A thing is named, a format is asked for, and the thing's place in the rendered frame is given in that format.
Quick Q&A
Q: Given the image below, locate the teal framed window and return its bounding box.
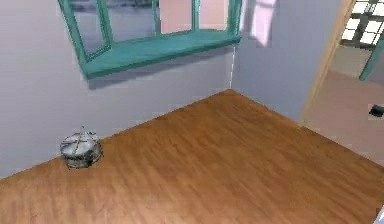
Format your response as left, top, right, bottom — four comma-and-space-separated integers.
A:
57, 0, 244, 80

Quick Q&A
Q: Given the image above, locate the small black object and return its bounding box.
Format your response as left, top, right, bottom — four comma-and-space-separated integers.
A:
368, 104, 384, 119

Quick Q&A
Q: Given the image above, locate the grey round wire basket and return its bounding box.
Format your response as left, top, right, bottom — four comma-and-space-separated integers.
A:
59, 125, 104, 170

